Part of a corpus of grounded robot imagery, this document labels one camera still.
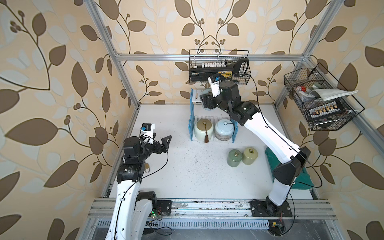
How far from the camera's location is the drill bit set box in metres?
0.65

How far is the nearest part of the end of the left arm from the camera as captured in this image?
63cm

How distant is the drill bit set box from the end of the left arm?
695 millimetres
